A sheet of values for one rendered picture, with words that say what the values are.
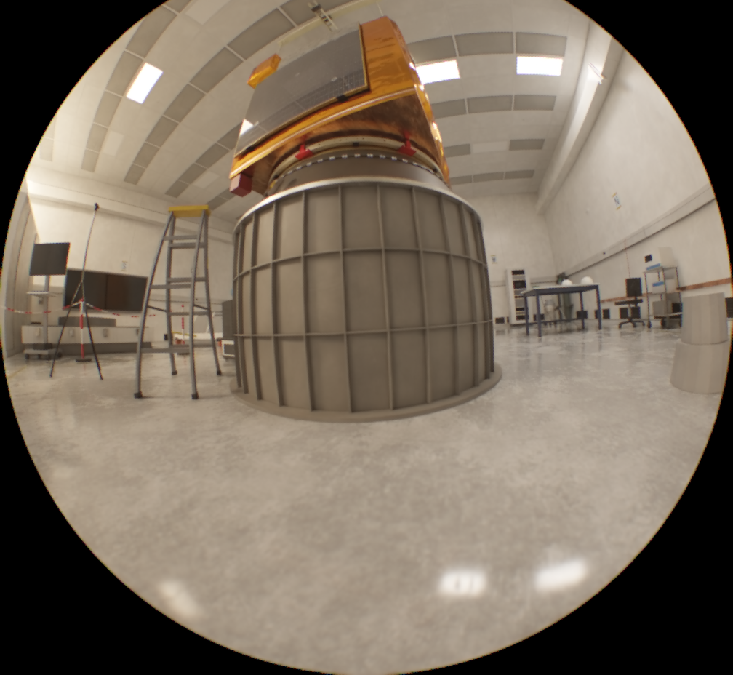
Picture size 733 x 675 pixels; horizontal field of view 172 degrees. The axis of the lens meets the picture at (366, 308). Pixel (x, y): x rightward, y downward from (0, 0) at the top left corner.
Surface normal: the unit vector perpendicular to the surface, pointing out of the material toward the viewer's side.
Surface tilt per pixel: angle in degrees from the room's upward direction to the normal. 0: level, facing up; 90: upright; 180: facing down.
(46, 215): 90
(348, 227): 90
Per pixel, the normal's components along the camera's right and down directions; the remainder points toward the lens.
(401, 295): 0.18, -0.07
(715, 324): -0.81, -0.08
